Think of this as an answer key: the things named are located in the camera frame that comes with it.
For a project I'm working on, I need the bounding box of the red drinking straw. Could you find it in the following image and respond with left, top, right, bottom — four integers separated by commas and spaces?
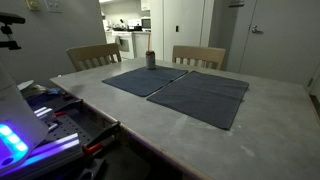
147, 34, 151, 52

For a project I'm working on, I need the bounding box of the white robot base with LEDs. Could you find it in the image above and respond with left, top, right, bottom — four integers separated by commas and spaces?
0, 64, 48, 174

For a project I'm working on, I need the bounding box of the silver and red soda can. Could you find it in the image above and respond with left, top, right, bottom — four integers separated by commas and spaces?
146, 51, 156, 70

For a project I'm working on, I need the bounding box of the dark blue left placemat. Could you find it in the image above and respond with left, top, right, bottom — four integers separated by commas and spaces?
103, 66, 187, 97

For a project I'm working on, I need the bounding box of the dark grey right placemat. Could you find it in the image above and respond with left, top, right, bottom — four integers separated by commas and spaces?
147, 71, 249, 130

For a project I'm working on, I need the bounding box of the right wooden chair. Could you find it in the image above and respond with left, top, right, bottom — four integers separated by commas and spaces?
172, 45, 226, 70

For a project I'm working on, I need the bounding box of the wooden chair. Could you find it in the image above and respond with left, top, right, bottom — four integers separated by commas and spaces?
66, 43, 122, 71
172, 45, 226, 70

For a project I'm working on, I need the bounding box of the white kitchen stove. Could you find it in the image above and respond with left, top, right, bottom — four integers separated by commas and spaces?
112, 31, 134, 59

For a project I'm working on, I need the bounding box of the left wooden chair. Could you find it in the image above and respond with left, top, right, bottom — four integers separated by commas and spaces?
66, 43, 122, 71

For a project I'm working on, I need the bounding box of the black perforated mounting board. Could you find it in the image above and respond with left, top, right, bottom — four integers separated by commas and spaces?
45, 115, 92, 144

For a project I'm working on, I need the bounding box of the black orange-handled clamp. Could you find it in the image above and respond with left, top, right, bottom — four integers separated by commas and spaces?
82, 122, 120, 156

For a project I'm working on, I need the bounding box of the aluminium extrusion rail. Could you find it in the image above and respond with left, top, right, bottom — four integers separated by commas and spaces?
0, 133, 83, 180

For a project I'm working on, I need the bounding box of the grey door with handle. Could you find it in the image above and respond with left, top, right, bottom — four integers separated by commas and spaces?
240, 0, 320, 87

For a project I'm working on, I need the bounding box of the white wall switch plate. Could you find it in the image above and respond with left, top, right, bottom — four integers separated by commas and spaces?
45, 0, 62, 13

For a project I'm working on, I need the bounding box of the black camera on mount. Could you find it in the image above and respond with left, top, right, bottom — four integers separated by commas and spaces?
0, 12, 26, 50

